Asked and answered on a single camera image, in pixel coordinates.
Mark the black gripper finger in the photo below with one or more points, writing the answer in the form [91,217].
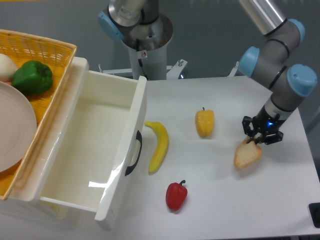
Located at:
[270,138]
[248,128]

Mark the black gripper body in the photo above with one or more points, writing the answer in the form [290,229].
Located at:
[265,124]

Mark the triangle bread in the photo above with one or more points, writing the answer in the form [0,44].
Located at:
[246,154]

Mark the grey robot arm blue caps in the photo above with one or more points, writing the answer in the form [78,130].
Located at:
[266,65]

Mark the yellow bell pepper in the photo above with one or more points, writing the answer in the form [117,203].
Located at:
[204,122]

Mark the black object at table edge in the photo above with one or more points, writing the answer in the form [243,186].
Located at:
[314,209]

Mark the yellow banana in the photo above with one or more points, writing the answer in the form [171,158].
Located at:
[161,148]

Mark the red bell pepper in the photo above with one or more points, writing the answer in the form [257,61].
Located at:
[176,195]

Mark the white plastic drawer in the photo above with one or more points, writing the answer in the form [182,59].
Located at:
[100,148]

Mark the yellow woven basket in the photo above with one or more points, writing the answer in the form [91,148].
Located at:
[58,55]

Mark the green bell pepper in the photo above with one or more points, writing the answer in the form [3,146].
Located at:
[32,78]

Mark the white drawer cabinet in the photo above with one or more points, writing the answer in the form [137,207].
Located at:
[24,199]

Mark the pink plate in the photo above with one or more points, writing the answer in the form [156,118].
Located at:
[17,126]

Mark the white onion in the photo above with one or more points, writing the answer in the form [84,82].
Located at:
[7,68]

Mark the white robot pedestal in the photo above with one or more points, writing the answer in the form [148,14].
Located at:
[147,48]

